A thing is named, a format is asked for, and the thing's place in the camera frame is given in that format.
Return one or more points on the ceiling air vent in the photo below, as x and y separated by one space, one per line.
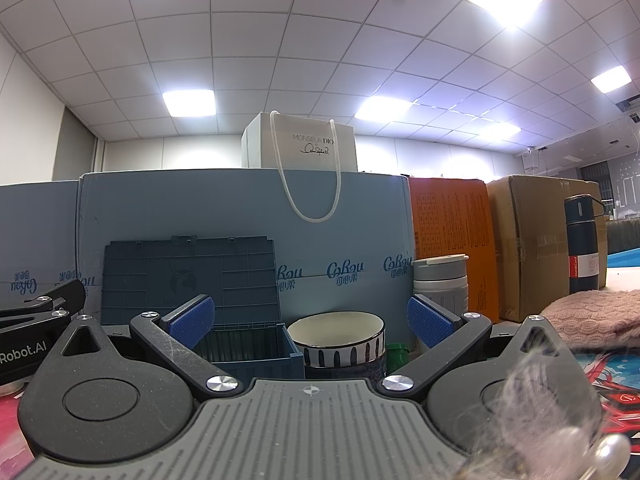
631 107

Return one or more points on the pink knitted cloth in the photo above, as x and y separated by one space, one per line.
595 315

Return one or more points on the white paper bag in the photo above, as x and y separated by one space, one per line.
310 145

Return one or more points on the blue tarp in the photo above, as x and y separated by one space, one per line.
625 259

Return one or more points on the grey lidded cup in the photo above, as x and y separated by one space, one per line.
440 285

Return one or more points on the white fluffy pearl accessory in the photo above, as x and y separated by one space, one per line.
610 455

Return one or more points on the dark blue thermos bottle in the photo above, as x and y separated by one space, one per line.
585 250

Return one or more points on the dark grey sofa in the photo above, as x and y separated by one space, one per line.
625 235

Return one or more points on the brown cardboard box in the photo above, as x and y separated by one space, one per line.
530 240

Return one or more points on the blue plastic storage crate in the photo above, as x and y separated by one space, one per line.
190 275

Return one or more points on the small green jar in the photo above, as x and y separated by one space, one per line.
398 357

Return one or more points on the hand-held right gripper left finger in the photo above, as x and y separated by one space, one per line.
192 322

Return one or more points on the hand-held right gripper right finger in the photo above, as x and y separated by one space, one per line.
430 327

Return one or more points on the colourful printed desk mat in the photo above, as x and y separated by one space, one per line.
615 375

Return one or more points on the orange cardboard box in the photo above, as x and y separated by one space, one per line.
450 220

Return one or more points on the white striped bowl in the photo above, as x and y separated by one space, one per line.
340 350

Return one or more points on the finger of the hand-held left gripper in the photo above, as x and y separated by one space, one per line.
30 322
60 295

